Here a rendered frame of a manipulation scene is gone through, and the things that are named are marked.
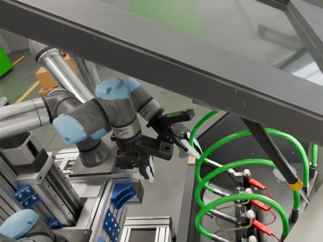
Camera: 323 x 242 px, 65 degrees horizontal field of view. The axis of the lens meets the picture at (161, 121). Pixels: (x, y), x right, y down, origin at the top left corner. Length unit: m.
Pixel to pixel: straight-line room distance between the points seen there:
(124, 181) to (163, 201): 1.06
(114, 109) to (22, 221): 0.45
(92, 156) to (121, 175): 0.17
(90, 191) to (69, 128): 0.73
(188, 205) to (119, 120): 0.56
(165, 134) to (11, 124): 0.45
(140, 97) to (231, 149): 0.61
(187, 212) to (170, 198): 1.26
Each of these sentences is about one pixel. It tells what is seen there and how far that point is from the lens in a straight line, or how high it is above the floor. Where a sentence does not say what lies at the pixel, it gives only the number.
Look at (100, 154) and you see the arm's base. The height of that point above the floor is 1.08.
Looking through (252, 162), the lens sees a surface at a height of 1.35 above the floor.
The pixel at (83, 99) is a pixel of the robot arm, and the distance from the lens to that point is 0.93.
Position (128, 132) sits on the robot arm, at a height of 1.45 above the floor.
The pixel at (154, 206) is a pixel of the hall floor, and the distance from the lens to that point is 2.31.
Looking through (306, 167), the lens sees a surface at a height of 1.24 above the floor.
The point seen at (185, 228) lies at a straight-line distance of 1.03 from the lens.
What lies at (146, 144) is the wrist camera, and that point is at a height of 1.39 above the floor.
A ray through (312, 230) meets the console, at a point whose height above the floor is 1.44.
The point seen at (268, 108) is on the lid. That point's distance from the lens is 0.31.
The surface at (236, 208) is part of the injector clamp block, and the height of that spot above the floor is 0.98.
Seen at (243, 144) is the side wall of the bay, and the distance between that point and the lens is 1.27.
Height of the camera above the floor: 1.83
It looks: 35 degrees down
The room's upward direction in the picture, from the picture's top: 16 degrees counter-clockwise
